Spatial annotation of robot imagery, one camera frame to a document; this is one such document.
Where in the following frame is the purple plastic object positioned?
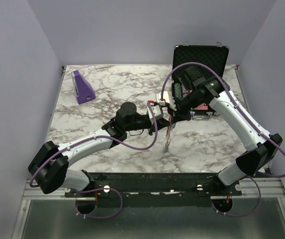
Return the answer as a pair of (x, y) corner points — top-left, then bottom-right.
(71, 70), (96, 105)

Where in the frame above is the right aluminium rail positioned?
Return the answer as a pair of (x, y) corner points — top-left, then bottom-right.
(205, 178), (285, 199)

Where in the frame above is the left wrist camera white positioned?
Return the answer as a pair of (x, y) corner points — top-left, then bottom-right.
(147, 101), (164, 121)

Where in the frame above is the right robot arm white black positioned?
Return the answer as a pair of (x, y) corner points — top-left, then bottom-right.
(160, 62), (283, 195)

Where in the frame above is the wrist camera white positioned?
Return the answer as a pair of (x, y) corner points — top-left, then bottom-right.
(155, 91), (176, 111)
(147, 101), (164, 121)

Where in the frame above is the green purple chip stack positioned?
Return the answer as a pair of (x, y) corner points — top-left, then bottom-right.
(173, 83), (182, 99)

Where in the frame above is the left aluminium rail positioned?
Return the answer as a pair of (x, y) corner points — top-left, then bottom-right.
(22, 178), (70, 200)

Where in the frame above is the aluminium rail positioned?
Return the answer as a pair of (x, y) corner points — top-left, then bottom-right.
(22, 178), (70, 200)
(205, 178), (285, 199)

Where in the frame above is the black mounting base plate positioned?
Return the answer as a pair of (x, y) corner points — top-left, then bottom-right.
(65, 173), (242, 208)

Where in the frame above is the black poker chip case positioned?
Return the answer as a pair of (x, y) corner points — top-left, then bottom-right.
(171, 45), (229, 116)

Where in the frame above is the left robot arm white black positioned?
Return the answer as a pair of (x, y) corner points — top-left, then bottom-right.
(28, 101), (169, 197)

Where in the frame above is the red handled metal key holder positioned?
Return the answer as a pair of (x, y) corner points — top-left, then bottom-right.
(163, 115), (175, 153)

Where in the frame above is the pink playing card deck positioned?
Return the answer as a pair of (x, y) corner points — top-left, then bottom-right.
(193, 103), (209, 111)

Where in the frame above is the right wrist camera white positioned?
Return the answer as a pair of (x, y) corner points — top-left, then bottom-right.
(155, 91), (176, 111)

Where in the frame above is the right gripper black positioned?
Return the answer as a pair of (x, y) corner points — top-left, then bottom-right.
(166, 92), (203, 123)

